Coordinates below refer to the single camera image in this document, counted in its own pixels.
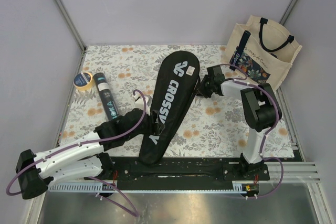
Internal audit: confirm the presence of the black Crossway racket cover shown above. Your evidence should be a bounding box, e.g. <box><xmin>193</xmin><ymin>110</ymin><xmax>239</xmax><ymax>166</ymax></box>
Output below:
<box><xmin>139</xmin><ymin>51</ymin><xmax>200</xmax><ymax>165</ymax></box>

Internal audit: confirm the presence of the black Boka shuttlecock tube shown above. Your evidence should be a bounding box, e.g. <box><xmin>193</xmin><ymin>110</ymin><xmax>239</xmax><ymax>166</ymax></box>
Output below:
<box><xmin>93</xmin><ymin>72</ymin><xmax>119</xmax><ymax>121</ymax></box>

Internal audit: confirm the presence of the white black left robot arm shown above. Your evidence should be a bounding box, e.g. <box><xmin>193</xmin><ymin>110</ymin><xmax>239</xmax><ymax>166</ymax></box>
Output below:
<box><xmin>16</xmin><ymin>109</ymin><xmax>165</xmax><ymax>199</ymax></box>

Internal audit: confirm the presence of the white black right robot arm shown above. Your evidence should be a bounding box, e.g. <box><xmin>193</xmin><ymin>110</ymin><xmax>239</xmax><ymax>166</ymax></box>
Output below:
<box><xmin>198</xmin><ymin>65</ymin><xmax>282</xmax><ymax>181</ymax></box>

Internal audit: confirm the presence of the floral patterned table mat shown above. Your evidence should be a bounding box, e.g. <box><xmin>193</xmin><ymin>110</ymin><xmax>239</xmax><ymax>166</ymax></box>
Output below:
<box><xmin>57</xmin><ymin>44</ymin><xmax>294</xmax><ymax>158</ymax></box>

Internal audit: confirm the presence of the cream canvas tote bag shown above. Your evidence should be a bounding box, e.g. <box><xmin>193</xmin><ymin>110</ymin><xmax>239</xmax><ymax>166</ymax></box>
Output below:
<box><xmin>222</xmin><ymin>15</ymin><xmax>302</xmax><ymax>91</ymax></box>

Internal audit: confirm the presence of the yellow masking tape roll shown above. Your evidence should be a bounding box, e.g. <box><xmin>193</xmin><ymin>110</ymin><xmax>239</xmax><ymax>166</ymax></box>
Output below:
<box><xmin>73</xmin><ymin>72</ymin><xmax>93</xmax><ymax>91</ymax></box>

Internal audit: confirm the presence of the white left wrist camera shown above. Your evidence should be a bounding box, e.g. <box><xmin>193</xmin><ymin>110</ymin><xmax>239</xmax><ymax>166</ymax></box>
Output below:
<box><xmin>132</xmin><ymin>93</ymin><xmax>152</xmax><ymax>114</ymax></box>

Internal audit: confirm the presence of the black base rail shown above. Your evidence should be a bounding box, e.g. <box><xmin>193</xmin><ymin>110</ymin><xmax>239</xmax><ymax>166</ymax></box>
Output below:
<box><xmin>51</xmin><ymin>153</ymin><xmax>271</xmax><ymax>198</ymax></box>

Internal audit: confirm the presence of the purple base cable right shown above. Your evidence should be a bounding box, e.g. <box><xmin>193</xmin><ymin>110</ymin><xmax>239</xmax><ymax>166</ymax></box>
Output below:
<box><xmin>246</xmin><ymin>157</ymin><xmax>284</xmax><ymax>200</ymax></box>

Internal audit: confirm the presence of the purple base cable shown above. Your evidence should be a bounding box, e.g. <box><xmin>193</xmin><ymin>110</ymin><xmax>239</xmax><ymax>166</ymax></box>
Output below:
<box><xmin>246</xmin><ymin>157</ymin><xmax>284</xmax><ymax>200</ymax></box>
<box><xmin>89</xmin><ymin>176</ymin><xmax>140</xmax><ymax>218</ymax></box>

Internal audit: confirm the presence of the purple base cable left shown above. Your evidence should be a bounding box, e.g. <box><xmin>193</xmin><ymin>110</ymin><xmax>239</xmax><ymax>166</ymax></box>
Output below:
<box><xmin>89</xmin><ymin>176</ymin><xmax>140</xmax><ymax>218</ymax></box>

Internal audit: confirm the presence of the aluminium frame post left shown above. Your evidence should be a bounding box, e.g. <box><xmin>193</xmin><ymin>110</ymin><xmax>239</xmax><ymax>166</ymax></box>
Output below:
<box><xmin>53</xmin><ymin>0</ymin><xmax>87</xmax><ymax>52</ymax></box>

